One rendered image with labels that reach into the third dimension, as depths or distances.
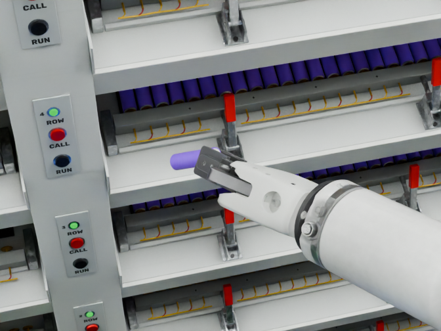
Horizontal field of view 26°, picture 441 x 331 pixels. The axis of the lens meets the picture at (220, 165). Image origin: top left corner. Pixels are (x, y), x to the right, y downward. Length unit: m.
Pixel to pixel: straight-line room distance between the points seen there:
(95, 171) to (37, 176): 0.07
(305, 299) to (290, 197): 0.65
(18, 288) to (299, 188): 0.55
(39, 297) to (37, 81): 0.39
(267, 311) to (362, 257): 0.69
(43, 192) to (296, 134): 0.32
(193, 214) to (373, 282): 0.53
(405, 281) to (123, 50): 0.41
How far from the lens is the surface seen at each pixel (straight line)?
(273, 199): 0.90
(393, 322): 1.74
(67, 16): 0.97
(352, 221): 0.85
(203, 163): 1.00
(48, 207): 1.16
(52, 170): 1.12
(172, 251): 1.33
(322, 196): 0.88
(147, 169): 1.18
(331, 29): 1.08
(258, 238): 1.35
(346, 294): 1.54
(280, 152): 1.20
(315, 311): 1.52
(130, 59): 1.03
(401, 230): 0.82
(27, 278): 1.33
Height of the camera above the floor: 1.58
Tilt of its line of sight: 47 degrees down
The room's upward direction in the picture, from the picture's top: straight up
